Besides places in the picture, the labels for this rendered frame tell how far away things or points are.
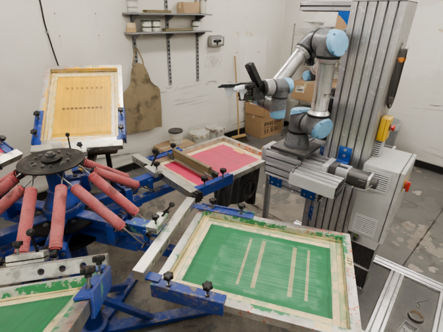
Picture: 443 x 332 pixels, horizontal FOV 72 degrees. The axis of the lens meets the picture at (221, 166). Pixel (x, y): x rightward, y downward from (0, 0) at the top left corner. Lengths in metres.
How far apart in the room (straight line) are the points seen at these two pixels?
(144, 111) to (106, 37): 0.97
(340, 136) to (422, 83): 3.21
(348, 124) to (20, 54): 2.99
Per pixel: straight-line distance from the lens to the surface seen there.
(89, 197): 1.55
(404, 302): 2.61
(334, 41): 1.59
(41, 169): 1.61
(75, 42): 3.75
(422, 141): 5.18
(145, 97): 4.10
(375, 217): 1.99
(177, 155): 2.24
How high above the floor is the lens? 1.96
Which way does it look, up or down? 27 degrees down
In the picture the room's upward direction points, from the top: 1 degrees clockwise
